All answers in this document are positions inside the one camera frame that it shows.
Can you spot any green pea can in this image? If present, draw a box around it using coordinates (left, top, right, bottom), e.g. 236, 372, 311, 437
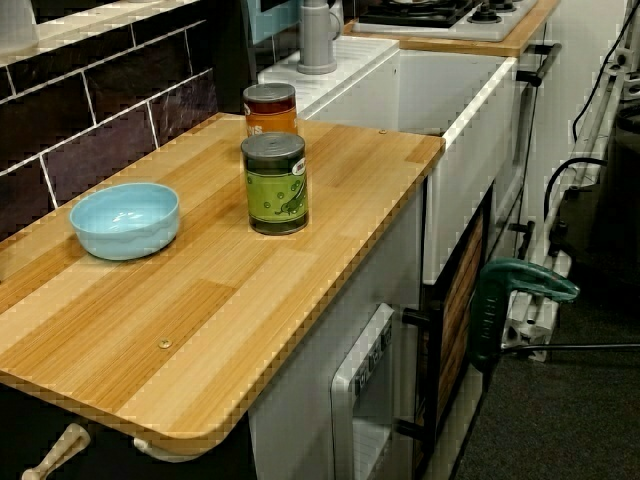
240, 132, 310, 237

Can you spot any orange beans can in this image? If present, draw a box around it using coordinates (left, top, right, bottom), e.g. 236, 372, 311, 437
242, 82, 300, 144

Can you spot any white toy sink unit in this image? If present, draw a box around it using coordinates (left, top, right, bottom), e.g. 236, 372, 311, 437
257, 35, 519, 286

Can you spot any white toy kitchen cabinet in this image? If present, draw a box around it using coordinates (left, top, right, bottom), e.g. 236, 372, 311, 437
248, 184, 426, 480

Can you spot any wooden slat door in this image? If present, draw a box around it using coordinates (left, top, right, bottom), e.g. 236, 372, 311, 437
436, 209, 487, 426

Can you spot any grey dispenser panel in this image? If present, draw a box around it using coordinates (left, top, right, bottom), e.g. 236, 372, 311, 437
329, 302, 396, 480

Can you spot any green clamp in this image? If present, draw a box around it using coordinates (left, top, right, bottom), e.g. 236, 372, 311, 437
469, 258, 581, 374

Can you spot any light blue bowl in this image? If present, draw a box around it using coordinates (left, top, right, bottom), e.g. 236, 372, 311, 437
69, 181, 181, 262

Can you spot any grey toy faucet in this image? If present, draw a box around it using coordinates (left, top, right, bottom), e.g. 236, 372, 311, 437
296, 0, 345, 77

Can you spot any dark grey upright panel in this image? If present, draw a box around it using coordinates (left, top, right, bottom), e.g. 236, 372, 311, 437
199, 0, 261, 116

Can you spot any teal blue box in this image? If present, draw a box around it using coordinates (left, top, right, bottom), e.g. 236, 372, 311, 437
241, 0, 304, 45

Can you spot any dark tiled backsplash panel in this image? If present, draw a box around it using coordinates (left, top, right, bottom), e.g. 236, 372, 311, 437
0, 19, 219, 241

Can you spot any cream wooden hook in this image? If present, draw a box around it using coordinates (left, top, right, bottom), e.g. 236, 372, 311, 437
21, 422, 92, 480
132, 435, 224, 462

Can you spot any white toy stove top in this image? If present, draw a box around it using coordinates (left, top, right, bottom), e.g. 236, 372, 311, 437
352, 0, 540, 42

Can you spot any black straight rod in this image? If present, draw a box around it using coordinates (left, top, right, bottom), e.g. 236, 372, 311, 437
499, 342, 640, 357

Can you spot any plain white plastic jar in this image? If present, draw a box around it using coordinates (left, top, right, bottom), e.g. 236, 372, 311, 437
0, 0, 40, 51

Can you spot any black door handle bar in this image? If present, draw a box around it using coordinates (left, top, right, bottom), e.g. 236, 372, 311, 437
396, 307, 444, 444

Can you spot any short black handle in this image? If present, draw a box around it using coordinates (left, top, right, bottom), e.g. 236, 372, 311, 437
508, 219, 536, 261

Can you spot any looped black cable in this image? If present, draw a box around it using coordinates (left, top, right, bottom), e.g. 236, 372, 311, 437
543, 157, 609, 221

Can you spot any black oven handle bar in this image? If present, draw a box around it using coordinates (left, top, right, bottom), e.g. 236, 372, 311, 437
516, 43, 562, 87

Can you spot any white metal frame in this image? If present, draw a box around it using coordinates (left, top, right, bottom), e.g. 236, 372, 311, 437
501, 39, 639, 362

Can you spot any thin black cable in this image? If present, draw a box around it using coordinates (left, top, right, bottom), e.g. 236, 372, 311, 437
572, 0, 632, 146

